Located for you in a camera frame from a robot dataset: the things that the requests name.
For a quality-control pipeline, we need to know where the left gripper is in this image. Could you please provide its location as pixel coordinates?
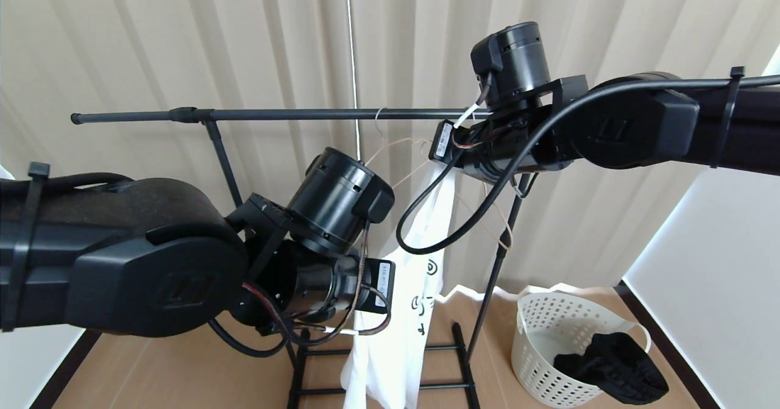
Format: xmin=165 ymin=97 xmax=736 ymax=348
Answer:
xmin=235 ymin=244 xmax=395 ymax=336

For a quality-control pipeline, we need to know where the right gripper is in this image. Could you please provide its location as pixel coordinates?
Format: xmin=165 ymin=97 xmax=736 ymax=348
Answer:
xmin=428 ymin=113 xmax=573 ymax=181

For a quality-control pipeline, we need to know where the pink clothes hanger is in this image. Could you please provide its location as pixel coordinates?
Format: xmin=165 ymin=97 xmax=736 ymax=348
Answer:
xmin=451 ymin=177 xmax=514 ymax=251
xmin=364 ymin=116 xmax=434 ymax=193

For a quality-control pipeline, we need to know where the white printed t-shirt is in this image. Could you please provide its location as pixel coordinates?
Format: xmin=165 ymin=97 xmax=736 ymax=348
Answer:
xmin=341 ymin=164 xmax=458 ymax=409

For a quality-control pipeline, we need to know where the black clothes rack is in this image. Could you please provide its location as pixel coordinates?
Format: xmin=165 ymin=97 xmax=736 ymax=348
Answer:
xmin=70 ymin=107 xmax=532 ymax=409

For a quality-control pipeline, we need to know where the white laundry basket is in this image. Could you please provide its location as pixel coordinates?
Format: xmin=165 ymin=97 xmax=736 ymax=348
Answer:
xmin=511 ymin=284 xmax=651 ymax=408

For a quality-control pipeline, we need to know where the black garment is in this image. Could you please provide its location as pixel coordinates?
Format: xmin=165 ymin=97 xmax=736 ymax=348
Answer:
xmin=553 ymin=332 xmax=669 ymax=405

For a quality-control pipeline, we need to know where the beige curtain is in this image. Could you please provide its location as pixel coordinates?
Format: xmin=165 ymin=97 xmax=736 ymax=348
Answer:
xmin=0 ymin=0 xmax=780 ymax=300

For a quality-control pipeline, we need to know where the black cable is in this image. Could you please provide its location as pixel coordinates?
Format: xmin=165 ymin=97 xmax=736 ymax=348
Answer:
xmin=396 ymin=74 xmax=780 ymax=255
xmin=207 ymin=318 xmax=292 ymax=359

